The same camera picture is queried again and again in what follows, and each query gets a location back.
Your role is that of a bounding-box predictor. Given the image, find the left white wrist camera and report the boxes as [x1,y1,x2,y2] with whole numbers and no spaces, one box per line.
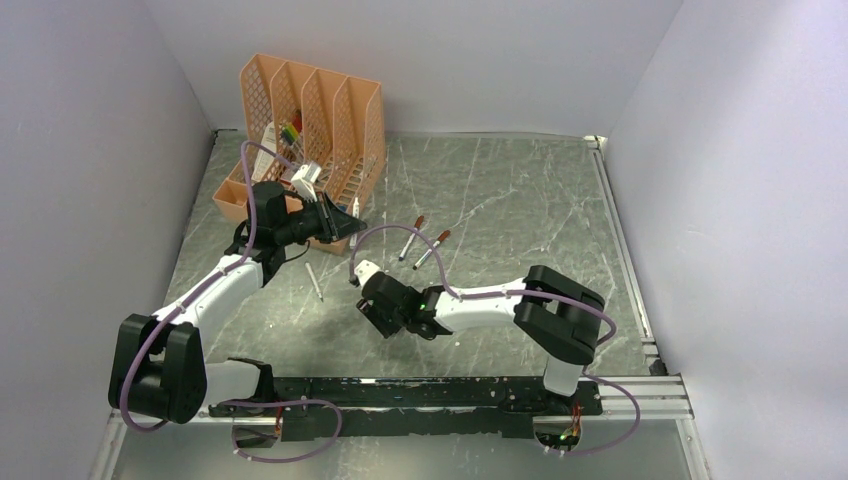
[290,162,321,202]

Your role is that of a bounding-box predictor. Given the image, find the orange plastic file organizer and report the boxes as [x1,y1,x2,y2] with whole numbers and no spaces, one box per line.
[213,54,387,224]

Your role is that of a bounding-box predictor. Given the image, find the aluminium frame rail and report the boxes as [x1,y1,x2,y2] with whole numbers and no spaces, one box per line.
[109,376,694,425]

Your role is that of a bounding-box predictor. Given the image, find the thin white pen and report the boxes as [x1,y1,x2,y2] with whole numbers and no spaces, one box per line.
[305,261,324,302]

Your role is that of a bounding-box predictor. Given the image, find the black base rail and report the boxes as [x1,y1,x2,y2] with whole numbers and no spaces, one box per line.
[209,376,603,441]

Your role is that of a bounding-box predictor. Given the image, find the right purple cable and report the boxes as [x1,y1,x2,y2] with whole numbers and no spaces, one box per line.
[348,225,642,458]

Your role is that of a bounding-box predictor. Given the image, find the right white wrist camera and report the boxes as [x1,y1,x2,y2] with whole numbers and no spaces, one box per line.
[349,260,382,288]

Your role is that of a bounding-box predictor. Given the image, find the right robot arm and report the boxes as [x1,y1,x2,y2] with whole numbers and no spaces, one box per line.
[350,261,605,414]

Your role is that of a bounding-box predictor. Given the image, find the white paper booklet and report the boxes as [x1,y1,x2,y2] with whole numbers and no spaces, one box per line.
[251,122,276,183]

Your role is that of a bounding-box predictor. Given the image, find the white marker pen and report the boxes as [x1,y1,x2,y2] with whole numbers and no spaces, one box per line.
[398,215,425,261]
[349,197,360,249]
[413,230,451,270]

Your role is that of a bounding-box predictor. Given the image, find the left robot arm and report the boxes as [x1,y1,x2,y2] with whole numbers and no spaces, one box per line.
[108,181,368,430]

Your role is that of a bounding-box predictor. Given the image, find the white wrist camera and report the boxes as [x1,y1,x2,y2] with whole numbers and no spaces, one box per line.
[349,260,382,288]
[290,162,321,202]

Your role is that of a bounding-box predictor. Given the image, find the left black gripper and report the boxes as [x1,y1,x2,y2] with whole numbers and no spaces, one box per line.
[275,191,366,246]

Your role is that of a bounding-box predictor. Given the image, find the coloured markers in organizer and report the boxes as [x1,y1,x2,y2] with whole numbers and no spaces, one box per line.
[280,115,303,147]

